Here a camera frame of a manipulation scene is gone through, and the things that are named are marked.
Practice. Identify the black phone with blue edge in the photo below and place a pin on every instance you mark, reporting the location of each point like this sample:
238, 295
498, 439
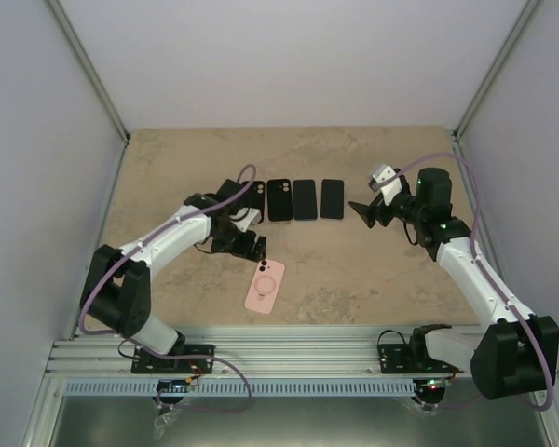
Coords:
305, 200

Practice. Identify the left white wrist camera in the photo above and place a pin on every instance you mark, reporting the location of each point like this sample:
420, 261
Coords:
247, 218

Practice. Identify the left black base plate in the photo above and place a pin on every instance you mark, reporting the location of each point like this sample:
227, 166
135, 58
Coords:
190, 360

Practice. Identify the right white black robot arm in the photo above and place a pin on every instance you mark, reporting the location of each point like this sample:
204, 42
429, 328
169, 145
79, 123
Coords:
518, 350

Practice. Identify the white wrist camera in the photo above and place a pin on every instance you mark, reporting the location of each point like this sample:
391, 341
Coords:
387, 183
247, 218

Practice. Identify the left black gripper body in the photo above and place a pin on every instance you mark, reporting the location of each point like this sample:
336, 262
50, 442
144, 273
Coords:
243, 249

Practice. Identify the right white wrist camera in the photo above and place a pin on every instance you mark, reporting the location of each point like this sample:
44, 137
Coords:
387, 183

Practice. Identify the left circuit board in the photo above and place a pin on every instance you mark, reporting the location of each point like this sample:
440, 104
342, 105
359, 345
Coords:
177, 385

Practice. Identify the black phone case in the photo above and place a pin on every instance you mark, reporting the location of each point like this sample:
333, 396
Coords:
279, 200
255, 197

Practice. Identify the right circuit board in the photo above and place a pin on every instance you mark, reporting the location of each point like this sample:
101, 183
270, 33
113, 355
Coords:
433, 384

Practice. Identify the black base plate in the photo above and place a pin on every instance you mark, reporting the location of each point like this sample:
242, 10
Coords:
397, 358
190, 360

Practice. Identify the left corner aluminium post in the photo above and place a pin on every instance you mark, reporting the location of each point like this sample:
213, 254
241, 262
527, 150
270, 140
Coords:
72, 38

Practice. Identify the pink phone case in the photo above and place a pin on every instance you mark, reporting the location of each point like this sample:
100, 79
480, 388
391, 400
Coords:
265, 287

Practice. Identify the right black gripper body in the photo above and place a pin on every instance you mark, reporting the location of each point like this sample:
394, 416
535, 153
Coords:
385, 218

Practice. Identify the grey slotted cable duct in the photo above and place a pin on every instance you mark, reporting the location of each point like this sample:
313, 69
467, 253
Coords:
258, 388

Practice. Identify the right corner aluminium post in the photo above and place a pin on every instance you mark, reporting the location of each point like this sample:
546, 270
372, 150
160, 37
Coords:
512, 40

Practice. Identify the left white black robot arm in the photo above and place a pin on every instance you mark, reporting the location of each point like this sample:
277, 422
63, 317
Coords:
117, 291

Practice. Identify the aluminium rail frame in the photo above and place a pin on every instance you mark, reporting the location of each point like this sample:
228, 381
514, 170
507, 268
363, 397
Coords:
258, 351

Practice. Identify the circuit board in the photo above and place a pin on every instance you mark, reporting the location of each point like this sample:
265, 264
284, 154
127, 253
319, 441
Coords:
177, 385
433, 384

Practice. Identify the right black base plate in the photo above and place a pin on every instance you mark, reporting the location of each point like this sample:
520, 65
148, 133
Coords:
397, 358

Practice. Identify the corner aluminium post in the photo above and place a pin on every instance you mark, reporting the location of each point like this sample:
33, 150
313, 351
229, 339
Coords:
512, 40
72, 38

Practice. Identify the clear plastic bag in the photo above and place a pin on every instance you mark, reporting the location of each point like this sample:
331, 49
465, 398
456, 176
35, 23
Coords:
165, 418

